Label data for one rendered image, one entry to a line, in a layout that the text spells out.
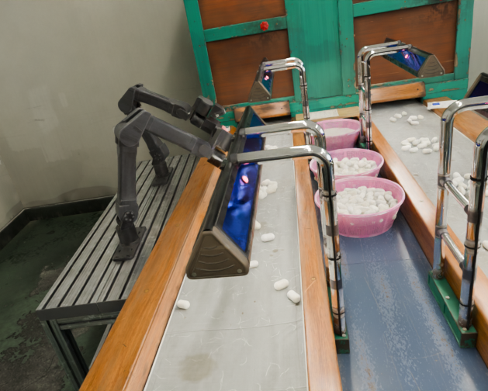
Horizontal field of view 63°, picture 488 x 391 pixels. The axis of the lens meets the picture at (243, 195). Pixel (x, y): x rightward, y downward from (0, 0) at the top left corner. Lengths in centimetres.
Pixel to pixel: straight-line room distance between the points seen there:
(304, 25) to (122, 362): 176
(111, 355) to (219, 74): 164
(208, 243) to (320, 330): 39
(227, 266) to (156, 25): 265
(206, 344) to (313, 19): 169
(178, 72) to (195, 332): 238
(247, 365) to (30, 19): 291
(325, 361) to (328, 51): 169
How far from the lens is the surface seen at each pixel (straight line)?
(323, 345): 79
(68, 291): 134
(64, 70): 328
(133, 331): 92
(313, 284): 92
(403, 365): 89
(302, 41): 217
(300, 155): 65
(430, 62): 146
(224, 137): 141
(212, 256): 49
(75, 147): 342
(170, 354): 87
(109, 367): 87
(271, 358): 81
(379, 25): 221
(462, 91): 238
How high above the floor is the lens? 134
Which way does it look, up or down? 25 degrees down
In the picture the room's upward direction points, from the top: 10 degrees counter-clockwise
